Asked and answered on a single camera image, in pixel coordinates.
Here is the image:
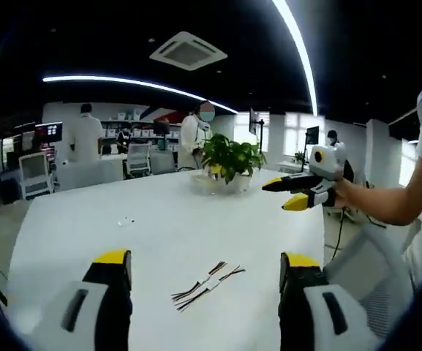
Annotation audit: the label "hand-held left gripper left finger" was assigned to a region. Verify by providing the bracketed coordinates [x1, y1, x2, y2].
[37, 248, 134, 351]

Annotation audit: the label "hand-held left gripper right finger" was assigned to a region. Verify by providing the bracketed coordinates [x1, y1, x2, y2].
[278, 251, 380, 351]

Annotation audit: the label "person's right hand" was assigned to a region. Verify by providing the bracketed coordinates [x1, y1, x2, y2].
[331, 178, 361, 211]

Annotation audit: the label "small black desk monitor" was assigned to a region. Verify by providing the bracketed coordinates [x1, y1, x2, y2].
[305, 125, 321, 148]

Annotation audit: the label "white mesh office chair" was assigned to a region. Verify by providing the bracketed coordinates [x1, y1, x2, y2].
[321, 222, 417, 332]
[18, 151, 55, 199]
[126, 143, 151, 179]

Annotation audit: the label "green potted plant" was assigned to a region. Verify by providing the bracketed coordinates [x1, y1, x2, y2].
[189, 132, 268, 195]

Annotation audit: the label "bright arched ceiling light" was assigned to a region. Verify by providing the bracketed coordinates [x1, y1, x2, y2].
[271, 0, 320, 115]

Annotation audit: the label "white storage shelves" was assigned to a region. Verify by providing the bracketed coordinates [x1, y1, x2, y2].
[99, 107, 183, 151]

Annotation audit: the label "ceiling air conditioner vent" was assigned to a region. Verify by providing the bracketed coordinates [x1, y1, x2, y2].
[148, 31, 229, 72]

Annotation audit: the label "long curved ceiling light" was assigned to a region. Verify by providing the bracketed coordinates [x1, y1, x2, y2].
[42, 75, 240, 115]

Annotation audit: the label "wall monitor with red screen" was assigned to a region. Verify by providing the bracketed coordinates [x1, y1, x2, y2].
[34, 121, 64, 139]

